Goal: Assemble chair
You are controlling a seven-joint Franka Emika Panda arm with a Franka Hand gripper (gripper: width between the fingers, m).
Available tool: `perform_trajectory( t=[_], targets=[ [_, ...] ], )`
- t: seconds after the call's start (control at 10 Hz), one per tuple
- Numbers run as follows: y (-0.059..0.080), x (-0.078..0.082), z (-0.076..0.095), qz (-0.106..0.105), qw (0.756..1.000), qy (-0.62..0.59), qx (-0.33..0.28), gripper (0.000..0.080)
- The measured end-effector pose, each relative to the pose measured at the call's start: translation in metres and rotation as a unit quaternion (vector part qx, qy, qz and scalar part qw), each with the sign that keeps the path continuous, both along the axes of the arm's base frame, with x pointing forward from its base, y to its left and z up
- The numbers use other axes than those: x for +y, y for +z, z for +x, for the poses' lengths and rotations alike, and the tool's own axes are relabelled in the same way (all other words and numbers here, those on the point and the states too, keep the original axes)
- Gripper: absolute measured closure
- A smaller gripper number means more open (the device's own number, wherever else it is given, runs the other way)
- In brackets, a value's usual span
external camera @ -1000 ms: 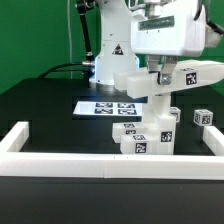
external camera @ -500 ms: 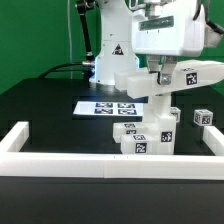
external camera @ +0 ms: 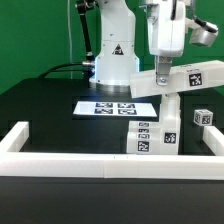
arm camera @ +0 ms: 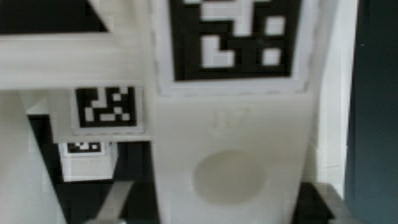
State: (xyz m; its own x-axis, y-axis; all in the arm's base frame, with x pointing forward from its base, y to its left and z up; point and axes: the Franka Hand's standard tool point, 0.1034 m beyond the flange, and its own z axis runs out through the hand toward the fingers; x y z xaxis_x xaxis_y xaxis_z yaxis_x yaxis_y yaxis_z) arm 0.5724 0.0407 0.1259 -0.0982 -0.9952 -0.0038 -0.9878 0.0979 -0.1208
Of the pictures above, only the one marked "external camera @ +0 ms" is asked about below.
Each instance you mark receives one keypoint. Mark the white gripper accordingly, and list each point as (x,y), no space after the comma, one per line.
(165,36)

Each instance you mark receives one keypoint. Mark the white chair back frame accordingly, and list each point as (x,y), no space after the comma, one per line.
(181,78)

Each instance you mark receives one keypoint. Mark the white chair seat part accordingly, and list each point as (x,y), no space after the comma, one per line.
(170,121)

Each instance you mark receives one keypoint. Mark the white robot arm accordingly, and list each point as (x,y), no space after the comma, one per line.
(117,59)

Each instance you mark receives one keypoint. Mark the white tag sheet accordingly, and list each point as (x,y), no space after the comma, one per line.
(91,108)

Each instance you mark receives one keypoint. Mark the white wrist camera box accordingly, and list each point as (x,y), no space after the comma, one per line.
(204,35)

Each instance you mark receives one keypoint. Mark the black jointed camera mount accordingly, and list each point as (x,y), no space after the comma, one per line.
(83,6)

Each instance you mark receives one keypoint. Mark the white U-shaped fence frame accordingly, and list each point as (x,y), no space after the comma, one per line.
(15,162)

